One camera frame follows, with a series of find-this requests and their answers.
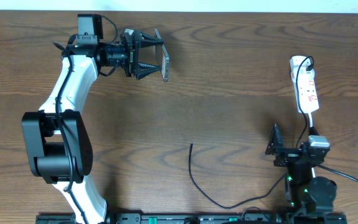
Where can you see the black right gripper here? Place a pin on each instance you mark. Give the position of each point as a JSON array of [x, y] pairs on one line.
[[275, 147]]

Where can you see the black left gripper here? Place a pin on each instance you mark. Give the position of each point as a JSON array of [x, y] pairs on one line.
[[132, 53]]

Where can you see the Galaxy S25 Ultra smartphone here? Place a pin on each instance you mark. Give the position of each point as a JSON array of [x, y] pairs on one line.
[[163, 61]]

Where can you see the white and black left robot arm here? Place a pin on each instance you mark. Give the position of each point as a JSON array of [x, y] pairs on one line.
[[57, 143]]

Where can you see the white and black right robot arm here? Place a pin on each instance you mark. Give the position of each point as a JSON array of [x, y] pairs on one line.
[[311, 196]]

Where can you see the white power strip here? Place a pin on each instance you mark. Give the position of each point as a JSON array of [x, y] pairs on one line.
[[302, 76]]

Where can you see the black mounting rail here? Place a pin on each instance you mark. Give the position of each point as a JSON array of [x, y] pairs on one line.
[[136, 218]]

